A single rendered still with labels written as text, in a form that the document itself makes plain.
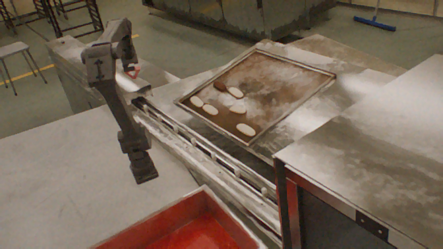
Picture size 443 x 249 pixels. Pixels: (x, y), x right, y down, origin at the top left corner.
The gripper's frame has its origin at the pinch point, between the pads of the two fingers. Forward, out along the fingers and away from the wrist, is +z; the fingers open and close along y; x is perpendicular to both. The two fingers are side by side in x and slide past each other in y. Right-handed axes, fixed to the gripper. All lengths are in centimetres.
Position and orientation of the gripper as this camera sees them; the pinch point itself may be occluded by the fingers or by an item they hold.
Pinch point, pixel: (131, 70)
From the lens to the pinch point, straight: 178.9
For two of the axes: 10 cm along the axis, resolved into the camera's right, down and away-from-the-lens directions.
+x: 9.5, -2.4, 2.2
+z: -0.3, 6.0, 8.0
